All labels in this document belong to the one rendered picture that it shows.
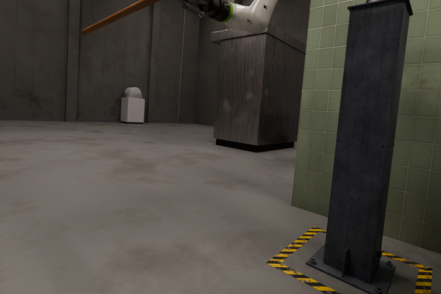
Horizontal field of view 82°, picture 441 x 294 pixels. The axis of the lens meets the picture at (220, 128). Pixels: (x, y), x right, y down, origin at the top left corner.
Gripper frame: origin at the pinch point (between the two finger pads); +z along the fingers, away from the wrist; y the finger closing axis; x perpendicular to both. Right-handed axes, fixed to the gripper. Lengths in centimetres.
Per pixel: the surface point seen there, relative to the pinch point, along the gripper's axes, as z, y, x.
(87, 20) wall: -293, -258, 813
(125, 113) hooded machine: -401, 47, 777
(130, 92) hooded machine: -410, -27, 756
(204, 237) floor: -37, 113, 20
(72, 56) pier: -244, -132, 807
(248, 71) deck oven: -322, -32, 192
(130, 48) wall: -447, -199, 815
